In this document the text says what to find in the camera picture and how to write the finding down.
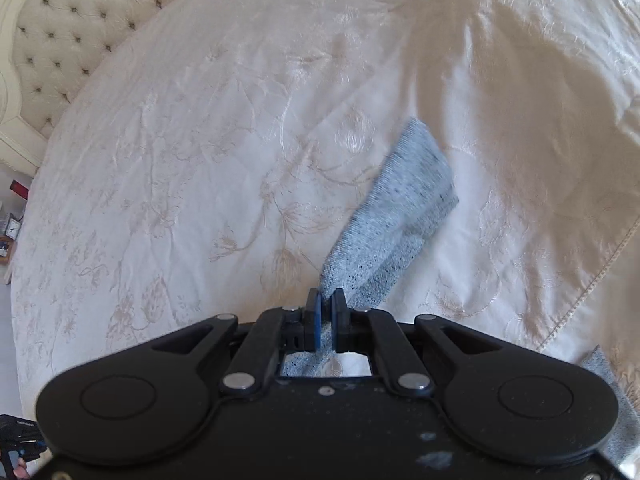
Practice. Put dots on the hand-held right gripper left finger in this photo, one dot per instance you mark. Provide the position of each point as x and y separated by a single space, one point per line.
314 321

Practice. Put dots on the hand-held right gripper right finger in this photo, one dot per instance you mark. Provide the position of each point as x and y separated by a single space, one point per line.
336 324

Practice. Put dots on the person's left hand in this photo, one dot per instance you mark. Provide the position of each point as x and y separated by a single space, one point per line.
21 472

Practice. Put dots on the cream embroidered bedspread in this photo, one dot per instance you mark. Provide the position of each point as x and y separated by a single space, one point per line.
200 160

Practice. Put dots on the small alarm clock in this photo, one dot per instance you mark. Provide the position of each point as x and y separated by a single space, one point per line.
13 229

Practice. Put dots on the cream tufted headboard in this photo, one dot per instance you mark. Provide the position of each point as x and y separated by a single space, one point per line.
65 35

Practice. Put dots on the wooden photo frame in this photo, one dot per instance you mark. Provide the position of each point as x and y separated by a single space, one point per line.
3 251

